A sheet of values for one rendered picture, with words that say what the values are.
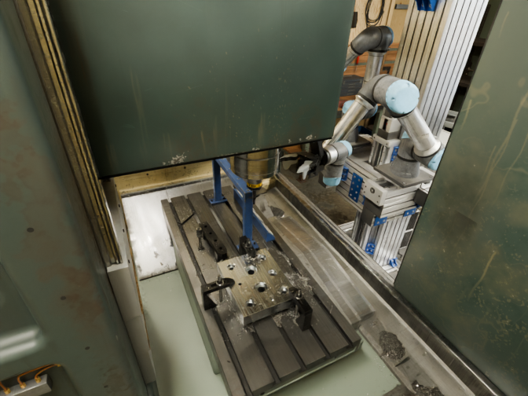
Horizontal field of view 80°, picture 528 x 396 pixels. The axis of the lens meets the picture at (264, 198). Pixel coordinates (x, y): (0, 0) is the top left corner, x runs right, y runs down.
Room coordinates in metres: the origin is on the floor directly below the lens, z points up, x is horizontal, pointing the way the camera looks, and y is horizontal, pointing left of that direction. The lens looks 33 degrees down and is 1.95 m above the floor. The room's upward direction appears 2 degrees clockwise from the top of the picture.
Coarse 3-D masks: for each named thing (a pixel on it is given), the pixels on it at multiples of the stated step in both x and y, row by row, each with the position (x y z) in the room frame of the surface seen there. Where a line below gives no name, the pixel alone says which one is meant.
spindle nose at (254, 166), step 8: (256, 152) 0.83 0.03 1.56; (264, 152) 0.84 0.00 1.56; (272, 152) 0.85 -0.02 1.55; (232, 160) 0.87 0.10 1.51; (240, 160) 0.84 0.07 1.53; (248, 160) 0.83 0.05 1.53; (256, 160) 0.83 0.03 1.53; (264, 160) 0.84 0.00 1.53; (272, 160) 0.85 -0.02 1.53; (232, 168) 0.88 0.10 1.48; (240, 168) 0.84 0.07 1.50; (248, 168) 0.83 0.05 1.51; (256, 168) 0.83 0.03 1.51; (264, 168) 0.84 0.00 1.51; (272, 168) 0.85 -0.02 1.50; (240, 176) 0.84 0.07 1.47; (248, 176) 0.83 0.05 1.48; (256, 176) 0.83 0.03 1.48; (264, 176) 0.84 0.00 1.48; (272, 176) 0.86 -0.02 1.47
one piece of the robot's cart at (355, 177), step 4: (352, 176) 1.74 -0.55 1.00; (356, 176) 1.71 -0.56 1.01; (352, 180) 1.73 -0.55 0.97; (356, 180) 1.70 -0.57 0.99; (360, 180) 1.67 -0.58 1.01; (352, 184) 1.72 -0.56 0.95; (356, 184) 1.69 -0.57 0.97; (360, 184) 1.66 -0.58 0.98; (352, 188) 1.72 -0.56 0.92; (356, 188) 1.69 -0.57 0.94; (360, 188) 1.66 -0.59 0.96; (352, 192) 1.71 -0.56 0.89; (356, 192) 1.67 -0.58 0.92; (352, 196) 1.70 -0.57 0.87; (356, 196) 1.67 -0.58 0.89; (356, 200) 1.67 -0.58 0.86
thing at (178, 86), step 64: (64, 0) 0.61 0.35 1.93; (128, 0) 0.66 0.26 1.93; (192, 0) 0.71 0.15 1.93; (256, 0) 0.77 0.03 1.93; (320, 0) 0.84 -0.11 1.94; (128, 64) 0.65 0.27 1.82; (192, 64) 0.71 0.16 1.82; (256, 64) 0.77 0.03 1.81; (320, 64) 0.85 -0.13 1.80; (128, 128) 0.64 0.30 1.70; (192, 128) 0.70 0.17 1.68; (256, 128) 0.77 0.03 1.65; (320, 128) 0.87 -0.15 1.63
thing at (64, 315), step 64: (0, 0) 0.42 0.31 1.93; (0, 64) 0.38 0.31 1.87; (64, 64) 0.52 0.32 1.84; (0, 128) 0.37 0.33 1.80; (64, 128) 0.50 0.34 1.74; (0, 192) 0.35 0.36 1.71; (64, 192) 0.39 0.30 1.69; (0, 256) 0.34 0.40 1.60; (64, 256) 0.37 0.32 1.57; (0, 320) 0.34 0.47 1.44; (64, 320) 0.35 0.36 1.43; (0, 384) 0.31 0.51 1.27; (64, 384) 0.36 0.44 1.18; (128, 384) 0.38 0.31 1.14
